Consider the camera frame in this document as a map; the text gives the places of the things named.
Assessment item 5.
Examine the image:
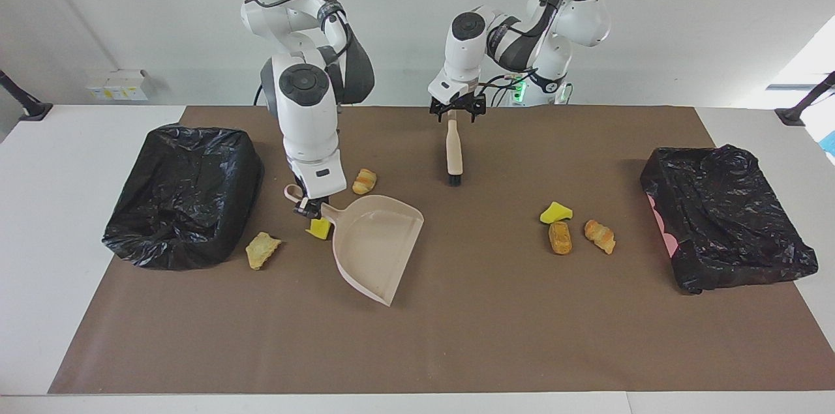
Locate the black camera stand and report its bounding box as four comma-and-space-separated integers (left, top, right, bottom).
0, 70, 53, 122
775, 72, 835, 126

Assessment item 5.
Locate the brown bread loaf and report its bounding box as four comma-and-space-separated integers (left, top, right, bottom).
549, 221, 573, 256

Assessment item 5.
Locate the yellow sponge wedge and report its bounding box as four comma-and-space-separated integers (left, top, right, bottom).
540, 201, 574, 225

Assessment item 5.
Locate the black left base cable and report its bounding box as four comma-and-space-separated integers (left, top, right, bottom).
479, 68, 542, 108

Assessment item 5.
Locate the long flaky croissant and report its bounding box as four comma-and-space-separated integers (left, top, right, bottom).
584, 219, 616, 255

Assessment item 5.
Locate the pale flaky pastry piece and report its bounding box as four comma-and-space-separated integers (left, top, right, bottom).
245, 231, 282, 271

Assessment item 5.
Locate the brown table mat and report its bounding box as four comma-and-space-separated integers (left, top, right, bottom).
49, 106, 835, 395

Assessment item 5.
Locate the beige plastic dustpan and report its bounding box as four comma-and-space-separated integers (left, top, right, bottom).
284, 184, 425, 307

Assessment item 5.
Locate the white wall socket box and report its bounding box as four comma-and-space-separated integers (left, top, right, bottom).
86, 70, 151, 102

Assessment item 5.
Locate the black bag lined pink bin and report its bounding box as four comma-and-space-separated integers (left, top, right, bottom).
639, 144, 819, 295

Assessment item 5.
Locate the small round croissant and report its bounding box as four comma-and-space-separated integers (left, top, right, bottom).
352, 168, 378, 196

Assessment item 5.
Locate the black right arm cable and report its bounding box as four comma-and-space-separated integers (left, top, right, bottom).
209, 0, 356, 63

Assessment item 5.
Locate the beige hand brush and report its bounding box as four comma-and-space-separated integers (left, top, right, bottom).
446, 110, 464, 186

